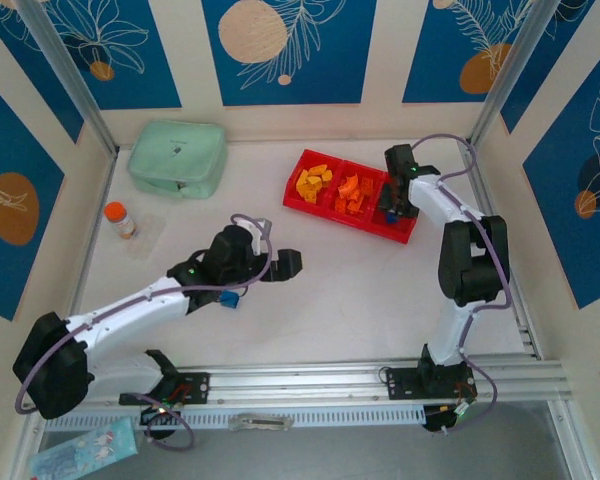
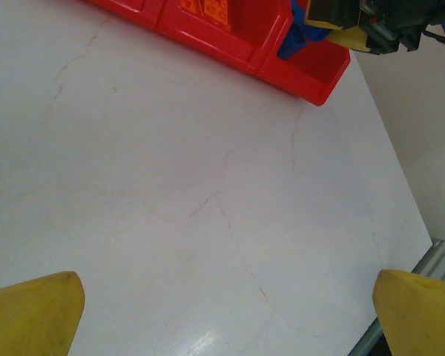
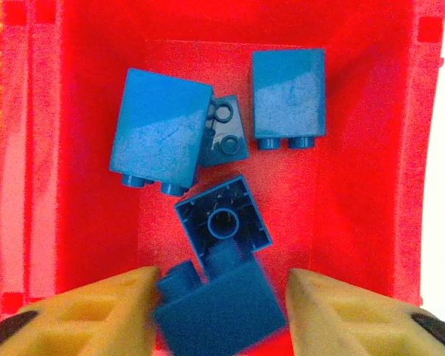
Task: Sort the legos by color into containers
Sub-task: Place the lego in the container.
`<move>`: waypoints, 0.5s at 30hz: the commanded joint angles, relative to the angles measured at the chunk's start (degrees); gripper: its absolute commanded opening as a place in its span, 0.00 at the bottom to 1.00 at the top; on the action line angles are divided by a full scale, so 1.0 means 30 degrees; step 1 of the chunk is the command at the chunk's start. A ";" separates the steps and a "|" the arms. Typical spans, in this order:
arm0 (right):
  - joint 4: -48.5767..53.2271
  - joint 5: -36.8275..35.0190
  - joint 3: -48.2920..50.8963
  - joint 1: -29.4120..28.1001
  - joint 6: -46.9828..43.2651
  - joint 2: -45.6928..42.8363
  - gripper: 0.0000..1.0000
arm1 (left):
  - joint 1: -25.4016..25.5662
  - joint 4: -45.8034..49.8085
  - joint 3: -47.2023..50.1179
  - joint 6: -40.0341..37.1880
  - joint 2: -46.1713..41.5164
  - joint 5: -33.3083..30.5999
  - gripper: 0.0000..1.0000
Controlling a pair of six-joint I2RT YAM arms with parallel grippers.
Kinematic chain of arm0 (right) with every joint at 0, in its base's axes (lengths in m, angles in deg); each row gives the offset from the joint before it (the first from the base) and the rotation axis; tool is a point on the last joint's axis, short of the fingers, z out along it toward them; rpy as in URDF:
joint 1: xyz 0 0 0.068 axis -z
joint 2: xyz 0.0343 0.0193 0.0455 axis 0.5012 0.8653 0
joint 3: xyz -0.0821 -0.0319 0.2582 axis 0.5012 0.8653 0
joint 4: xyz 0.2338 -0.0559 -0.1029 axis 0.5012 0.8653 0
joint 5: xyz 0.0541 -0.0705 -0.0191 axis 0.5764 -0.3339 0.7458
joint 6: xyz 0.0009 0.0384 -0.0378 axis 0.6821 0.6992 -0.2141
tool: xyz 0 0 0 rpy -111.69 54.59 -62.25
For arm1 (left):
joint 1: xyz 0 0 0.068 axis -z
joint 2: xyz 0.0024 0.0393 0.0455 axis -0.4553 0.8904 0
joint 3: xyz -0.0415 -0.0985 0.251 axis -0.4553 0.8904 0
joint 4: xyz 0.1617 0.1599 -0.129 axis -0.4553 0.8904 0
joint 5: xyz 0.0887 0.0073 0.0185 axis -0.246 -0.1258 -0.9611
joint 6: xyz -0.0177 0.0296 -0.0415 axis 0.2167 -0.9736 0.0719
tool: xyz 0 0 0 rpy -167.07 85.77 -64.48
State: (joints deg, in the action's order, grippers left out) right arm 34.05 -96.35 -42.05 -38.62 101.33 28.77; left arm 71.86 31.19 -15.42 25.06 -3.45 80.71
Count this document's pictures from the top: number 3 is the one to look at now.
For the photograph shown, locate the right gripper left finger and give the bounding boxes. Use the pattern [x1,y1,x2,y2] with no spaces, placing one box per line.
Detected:
[0,266,161,356]

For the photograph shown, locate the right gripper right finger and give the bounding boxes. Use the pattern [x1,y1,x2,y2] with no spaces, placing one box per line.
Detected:
[287,267,445,356]

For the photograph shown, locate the small blue lego brick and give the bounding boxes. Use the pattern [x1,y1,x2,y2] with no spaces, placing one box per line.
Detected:
[198,94,250,168]

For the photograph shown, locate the red three-compartment bin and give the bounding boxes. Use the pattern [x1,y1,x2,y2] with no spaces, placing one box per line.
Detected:
[0,0,445,356]

